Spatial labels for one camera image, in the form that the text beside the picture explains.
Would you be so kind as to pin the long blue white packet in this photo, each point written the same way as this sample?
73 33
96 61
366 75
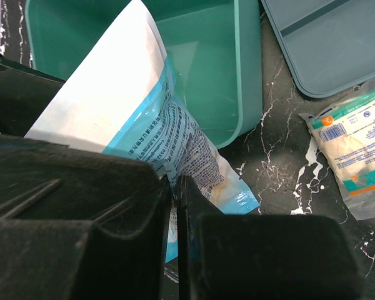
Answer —
122 101

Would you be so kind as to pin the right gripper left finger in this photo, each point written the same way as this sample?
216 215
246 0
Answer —
73 224

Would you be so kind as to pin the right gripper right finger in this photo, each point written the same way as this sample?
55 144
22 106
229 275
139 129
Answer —
230 256

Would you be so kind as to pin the blue divided tray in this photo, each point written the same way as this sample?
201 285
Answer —
329 46

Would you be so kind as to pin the cotton swab pack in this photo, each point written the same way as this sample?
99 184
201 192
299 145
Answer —
345 134

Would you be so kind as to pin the teal medicine kit box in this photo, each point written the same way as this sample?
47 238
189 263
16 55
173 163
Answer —
214 48

